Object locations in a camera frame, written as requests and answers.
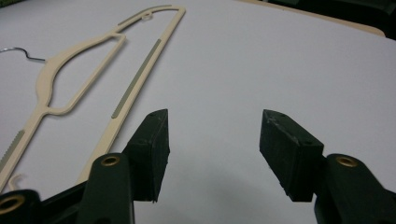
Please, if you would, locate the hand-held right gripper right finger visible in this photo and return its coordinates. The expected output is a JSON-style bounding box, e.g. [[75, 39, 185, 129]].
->
[[259, 108, 325, 203]]

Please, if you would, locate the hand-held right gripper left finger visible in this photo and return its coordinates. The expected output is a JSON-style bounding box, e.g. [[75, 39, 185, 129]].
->
[[121, 108, 171, 203]]

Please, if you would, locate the beige plastic clothes hanger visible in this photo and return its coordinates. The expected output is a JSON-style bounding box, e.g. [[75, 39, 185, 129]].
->
[[0, 4, 187, 193]]

